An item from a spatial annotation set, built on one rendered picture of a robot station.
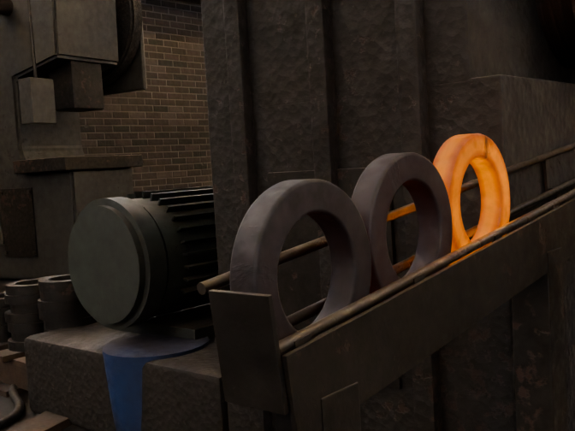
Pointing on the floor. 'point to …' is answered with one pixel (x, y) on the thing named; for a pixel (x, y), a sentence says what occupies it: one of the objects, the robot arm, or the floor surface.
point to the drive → (136, 312)
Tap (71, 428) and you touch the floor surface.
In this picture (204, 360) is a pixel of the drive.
